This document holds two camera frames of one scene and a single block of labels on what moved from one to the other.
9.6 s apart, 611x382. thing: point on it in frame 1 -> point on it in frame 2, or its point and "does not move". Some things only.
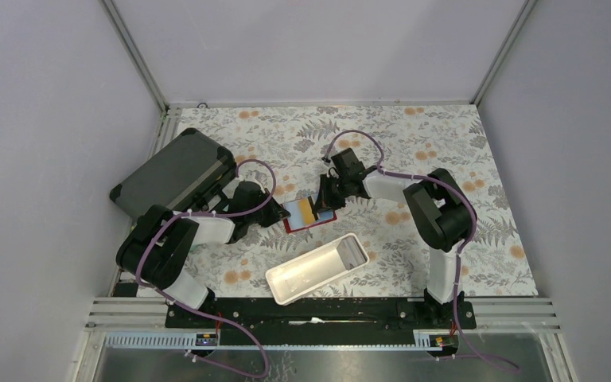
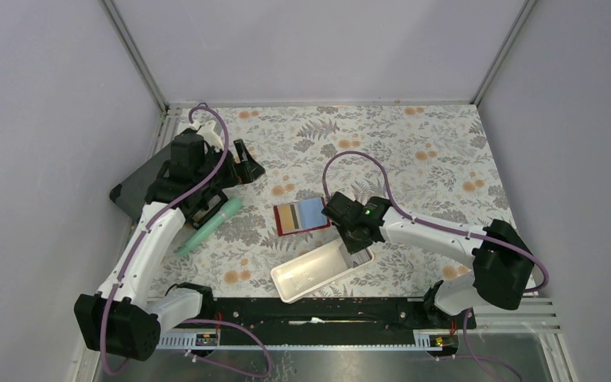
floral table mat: (406, 142) does not move
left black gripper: (277, 213) -> (248, 169)
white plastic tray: (299, 277) does not move
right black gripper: (324, 202) -> (355, 247)
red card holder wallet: (303, 215) does not move
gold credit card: (308, 214) -> (286, 216)
